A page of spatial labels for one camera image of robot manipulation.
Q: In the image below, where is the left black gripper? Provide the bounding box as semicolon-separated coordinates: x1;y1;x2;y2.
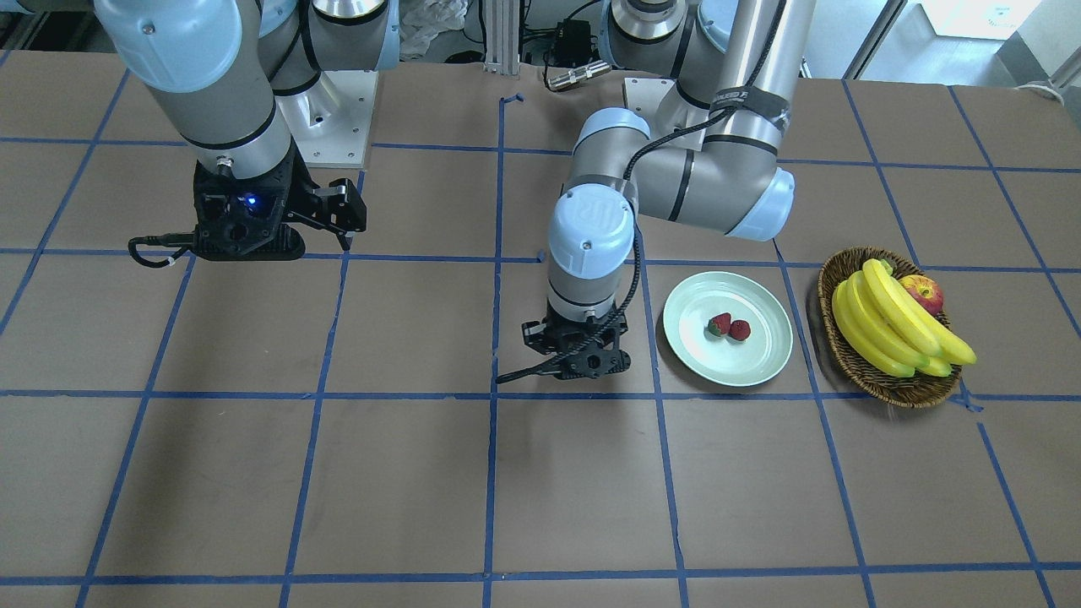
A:
520;307;632;380

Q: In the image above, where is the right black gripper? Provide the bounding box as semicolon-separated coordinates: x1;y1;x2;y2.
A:
193;144;368;259

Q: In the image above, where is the red strawberry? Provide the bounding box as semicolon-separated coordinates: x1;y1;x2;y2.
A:
728;319;752;342
706;312;732;336

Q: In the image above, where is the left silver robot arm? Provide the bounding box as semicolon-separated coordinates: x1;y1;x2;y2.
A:
497;1;816;383

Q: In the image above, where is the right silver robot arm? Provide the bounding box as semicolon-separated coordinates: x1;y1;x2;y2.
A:
91;1;400;269

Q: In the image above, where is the light green plate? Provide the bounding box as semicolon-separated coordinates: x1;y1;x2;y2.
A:
660;272;795;388

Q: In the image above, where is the yellow banana bunch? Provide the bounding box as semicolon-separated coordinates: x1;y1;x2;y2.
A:
829;257;977;378

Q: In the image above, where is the wicker basket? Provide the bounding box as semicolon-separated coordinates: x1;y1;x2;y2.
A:
818;247;962;408

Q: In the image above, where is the red apple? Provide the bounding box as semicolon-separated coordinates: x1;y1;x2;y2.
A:
899;274;943;316

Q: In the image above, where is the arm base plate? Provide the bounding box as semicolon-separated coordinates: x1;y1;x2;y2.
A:
622;77;675;117
277;72;381;170

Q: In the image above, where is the aluminium frame post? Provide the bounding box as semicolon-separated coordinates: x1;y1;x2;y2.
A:
478;1;524;79

